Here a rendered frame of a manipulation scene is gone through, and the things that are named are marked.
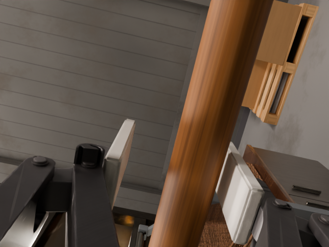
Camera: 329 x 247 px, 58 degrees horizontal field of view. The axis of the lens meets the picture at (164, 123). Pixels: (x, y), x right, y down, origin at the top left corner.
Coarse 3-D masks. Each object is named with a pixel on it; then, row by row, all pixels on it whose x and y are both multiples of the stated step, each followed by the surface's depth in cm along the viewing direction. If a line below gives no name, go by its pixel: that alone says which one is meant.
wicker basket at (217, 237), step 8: (256, 176) 156; (216, 208) 180; (208, 216) 182; (216, 216) 182; (208, 224) 180; (216, 224) 181; (224, 224) 180; (208, 232) 173; (216, 232) 172; (224, 232) 172; (200, 240) 167; (208, 240) 167; (216, 240) 167; (224, 240) 166
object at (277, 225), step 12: (264, 204) 13; (276, 204) 13; (288, 204) 13; (264, 216) 12; (276, 216) 12; (288, 216) 12; (264, 228) 12; (276, 228) 11; (288, 228) 11; (252, 240) 14; (264, 240) 11; (276, 240) 10; (288, 240) 10; (300, 240) 11
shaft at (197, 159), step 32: (224, 0) 14; (256, 0) 14; (224, 32) 14; (256, 32) 14; (224, 64) 14; (192, 96) 15; (224, 96) 15; (192, 128) 16; (224, 128) 15; (192, 160) 16; (224, 160) 17; (192, 192) 16; (160, 224) 17; (192, 224) 17
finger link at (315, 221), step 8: (312, 216) 13; (320, 216) 13; (328, 216) 13; (312, 224) 12; (320, 224) 12; (328, 224) 12; (312, 232) 12; (320, 232) 12; (328, 232) 12; (320, 240) 12; (328, 240) 11
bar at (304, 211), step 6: (216, 198) 107; (294, 204) 110; (300, 204) 111; (294, 210) 108; (300, 210) 108; (306, 210) 108; (312, 210) 109; (318, 210) 110; (324, 210) 111; (300, 216) 109; (306, 216) 109; (138, 228) 114; (144, 228) 112; (150, 228) 112; (138, 234) 110; (144, 234) 112; (150, 234) 113; (138, 240) 107; (138, 246) 104
